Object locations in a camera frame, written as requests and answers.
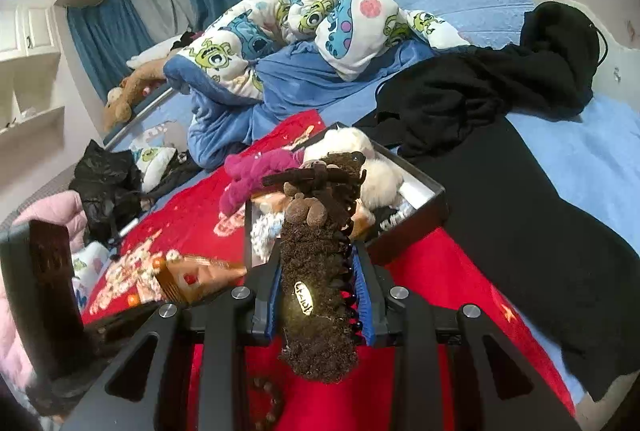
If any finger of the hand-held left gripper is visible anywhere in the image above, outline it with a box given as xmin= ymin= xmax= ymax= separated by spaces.
xmin=82 ymin=301 xmax=166 ymax=362

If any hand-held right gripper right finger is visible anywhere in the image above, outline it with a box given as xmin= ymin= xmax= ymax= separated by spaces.
xmin=350 ymin=243 xmax=583 ymax=431

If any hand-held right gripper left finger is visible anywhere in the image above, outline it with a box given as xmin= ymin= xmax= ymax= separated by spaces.
xmin=60 ymin=256 xmax=288 ymax=431

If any brown fuzzy plush toy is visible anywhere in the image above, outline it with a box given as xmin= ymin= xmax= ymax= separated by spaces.
xmin=262 ymin=151 xmax=368 ymax=384

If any black cardboard box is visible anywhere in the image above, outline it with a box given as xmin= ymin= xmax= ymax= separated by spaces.
xmin=244 ymin=121 xmax=448 ymax=267

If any magenta plush toy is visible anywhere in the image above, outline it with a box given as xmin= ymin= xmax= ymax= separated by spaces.
xmin=220 ymin=148 xmax=306 ymax=216

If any striped hair accessory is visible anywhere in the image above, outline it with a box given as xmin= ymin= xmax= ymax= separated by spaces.
xmin=377 ymin=206 xmax=416 ymax=232

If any red bear print blanket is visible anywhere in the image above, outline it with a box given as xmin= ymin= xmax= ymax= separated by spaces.
xmin=80 ymin=108 xmax=576 ymax=431

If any tan pouch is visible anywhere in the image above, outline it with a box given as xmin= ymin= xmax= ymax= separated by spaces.
xmin=252 ymin=192 xmax=292 ymax=213

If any cream fluffy plush toy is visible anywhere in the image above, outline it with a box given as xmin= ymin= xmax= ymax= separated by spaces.
xmin=360 ymin=158 xmax=405 ymax=209

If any black plastic bag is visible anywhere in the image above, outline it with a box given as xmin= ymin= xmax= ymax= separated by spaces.
xmin=69 ymin=140 xmax=148 ymax=244

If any white plush toy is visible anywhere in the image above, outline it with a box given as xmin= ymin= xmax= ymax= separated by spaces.
xmin=302 ymin=124 xmax=376 ymax=162

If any small cartoon print pillow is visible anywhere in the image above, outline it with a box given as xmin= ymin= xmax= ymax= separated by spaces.
xmin=131 ymin=146 xmax=177 ymax=192

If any black cloth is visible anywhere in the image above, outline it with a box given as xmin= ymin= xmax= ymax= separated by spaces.
xmin=410 ymin=116 xmax=640 ymax=402

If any blue bedsheet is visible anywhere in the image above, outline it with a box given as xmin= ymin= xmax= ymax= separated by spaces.
xmin=102 ymin=86 xmax=640 ymax=407

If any black hooded garment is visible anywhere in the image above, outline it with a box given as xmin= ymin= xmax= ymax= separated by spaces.
xmin=372 ymin=1 xmax=606 ymax=157

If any cartoon monster print quilt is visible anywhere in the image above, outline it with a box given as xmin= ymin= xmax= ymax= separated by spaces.
xmin=162 ymin=0 xmax=471 ymax=169

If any brown bead bracelet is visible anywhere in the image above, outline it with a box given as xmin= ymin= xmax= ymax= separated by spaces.
xmin=247 ymin=376 xmax=290 ymax=431

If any silver bed rail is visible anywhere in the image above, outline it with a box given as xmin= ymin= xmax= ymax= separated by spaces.
xmin=102 ymin=84 xmax=176 ymax=147

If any white wall cabinet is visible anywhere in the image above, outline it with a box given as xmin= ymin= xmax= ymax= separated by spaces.
xmin=0 ymin=4 xmax=68 ymax=152

